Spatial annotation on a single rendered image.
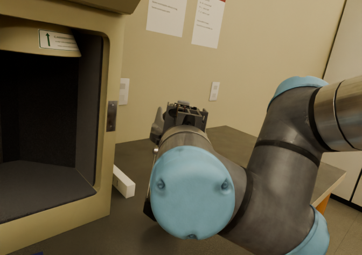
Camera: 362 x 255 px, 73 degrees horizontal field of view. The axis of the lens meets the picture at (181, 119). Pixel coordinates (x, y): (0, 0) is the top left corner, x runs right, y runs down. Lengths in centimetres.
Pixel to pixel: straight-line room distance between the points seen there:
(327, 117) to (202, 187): 15
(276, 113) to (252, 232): 14
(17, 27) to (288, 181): 47
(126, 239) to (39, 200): 20
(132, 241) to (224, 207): 42
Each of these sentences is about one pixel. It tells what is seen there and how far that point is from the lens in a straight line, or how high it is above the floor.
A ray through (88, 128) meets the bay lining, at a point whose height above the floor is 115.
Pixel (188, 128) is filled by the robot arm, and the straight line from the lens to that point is 32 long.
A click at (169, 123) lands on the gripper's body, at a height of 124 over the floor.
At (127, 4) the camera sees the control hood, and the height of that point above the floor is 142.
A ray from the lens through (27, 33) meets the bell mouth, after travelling 50.
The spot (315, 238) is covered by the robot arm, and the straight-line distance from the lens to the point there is 30.
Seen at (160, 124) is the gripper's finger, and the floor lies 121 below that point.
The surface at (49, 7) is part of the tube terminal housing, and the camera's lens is 48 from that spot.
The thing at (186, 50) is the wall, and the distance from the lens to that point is 126.
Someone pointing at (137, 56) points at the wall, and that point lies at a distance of 108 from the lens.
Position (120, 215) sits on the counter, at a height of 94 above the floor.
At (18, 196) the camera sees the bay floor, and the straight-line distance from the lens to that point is 64.
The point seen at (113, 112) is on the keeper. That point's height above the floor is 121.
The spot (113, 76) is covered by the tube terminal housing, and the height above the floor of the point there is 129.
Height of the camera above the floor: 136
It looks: 15 degrees down
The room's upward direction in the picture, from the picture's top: 9 degrees clockwise
